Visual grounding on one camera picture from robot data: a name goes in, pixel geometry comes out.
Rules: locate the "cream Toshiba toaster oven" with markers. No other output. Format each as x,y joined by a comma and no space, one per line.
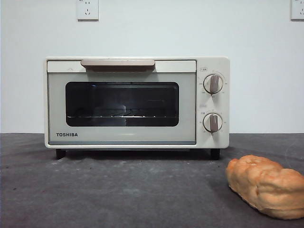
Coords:
213,64

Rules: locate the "golden bread loaf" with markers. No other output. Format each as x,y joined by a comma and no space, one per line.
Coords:
263,185

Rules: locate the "cream oven knob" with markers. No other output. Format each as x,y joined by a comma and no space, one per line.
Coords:
213,83
213,122

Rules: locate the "white wall socket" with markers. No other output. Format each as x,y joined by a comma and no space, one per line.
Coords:
88,12
298,10

